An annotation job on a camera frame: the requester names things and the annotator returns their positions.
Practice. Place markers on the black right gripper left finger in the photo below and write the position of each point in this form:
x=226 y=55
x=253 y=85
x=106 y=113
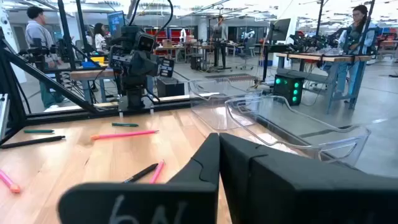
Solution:
x=140 y=202

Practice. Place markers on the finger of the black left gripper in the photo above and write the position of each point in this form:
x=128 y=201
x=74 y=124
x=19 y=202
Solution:
x=161 y=68
x=118 y=58

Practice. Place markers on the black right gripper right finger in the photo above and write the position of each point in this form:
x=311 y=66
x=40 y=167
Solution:
x=295 y=193

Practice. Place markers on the black pen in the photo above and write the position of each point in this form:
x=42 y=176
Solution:
x=31 y=142
x=141 y=173

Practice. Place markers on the pink pencil with orange eraser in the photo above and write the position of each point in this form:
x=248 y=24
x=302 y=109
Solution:
x=124 y=134
x=9 y=183
x=157 y=171

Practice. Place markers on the green crayon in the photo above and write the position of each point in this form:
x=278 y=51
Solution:
x=125 y=124

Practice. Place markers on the black robot arm on workbench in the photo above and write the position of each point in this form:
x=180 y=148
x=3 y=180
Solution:
x=37 y=51

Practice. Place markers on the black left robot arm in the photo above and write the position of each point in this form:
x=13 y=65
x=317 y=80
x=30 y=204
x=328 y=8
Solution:
x=135 y=91

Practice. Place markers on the plain black box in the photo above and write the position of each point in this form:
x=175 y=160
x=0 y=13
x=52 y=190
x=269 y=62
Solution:
x=169 y=86

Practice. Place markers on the person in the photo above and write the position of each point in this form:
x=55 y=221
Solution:
x=357 y=37
x=220 y=31
x=37 y=34
x=99 y=39

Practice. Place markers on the wooden workbench with blue legs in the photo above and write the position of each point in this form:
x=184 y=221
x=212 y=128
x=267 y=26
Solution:
x=91 y=74
x=323 y=58

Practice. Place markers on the computer monitor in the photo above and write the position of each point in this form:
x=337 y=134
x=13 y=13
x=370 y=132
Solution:
x=280 y=29
x=115 y=23

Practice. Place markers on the clear plastic bin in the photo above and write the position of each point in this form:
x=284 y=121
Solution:
x=211 y=115
x=280 y=124

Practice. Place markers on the office chair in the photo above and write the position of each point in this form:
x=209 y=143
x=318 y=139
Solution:
x=247 y=51

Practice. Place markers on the black box with green lights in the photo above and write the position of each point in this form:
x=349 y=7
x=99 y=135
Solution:
x=289 y=88

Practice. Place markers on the dark pen on table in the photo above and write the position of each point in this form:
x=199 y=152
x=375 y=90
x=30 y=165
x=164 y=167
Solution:
x=38 y=131

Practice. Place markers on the black robot arms on workbench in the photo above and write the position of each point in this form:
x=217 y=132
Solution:
x=311 y=40

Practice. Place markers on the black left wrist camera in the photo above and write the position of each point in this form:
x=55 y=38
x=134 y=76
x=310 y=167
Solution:
x=145 y=41

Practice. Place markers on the black rig frame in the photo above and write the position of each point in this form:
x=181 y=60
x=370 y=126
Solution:
x=66 y=37

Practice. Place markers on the silver metal bracket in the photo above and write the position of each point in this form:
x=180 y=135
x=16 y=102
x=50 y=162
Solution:
x=3 y=118

